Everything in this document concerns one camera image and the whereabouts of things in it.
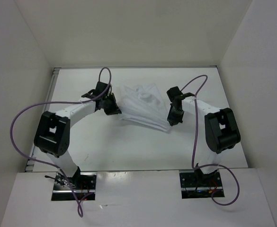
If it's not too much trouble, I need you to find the white skirt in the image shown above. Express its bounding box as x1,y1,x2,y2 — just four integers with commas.
118,83,170,132

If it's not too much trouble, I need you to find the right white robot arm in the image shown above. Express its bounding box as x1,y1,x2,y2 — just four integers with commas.
167,87,241,186

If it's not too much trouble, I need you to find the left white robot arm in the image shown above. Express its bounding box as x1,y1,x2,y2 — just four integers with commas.
34,81,121,189

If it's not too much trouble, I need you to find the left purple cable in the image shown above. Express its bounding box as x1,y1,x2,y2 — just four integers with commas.
10,67,113,218

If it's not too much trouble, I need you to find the purple cable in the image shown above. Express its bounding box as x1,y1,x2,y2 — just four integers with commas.
180,75,241,206
10,67,113,218

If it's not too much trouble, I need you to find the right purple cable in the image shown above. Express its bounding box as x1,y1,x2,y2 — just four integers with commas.
180,75,241,206

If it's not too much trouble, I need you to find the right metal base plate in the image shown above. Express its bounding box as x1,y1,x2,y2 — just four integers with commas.
179,170,224,199

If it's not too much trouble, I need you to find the metal base plate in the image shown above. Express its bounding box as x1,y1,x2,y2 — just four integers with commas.
179,170,224,199
46,173,97,201

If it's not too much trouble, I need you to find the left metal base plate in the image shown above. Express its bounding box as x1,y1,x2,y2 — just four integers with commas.
46,173,97,201

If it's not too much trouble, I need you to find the aluminium table frame rail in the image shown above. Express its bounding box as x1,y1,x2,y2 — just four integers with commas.
24,66,218,172

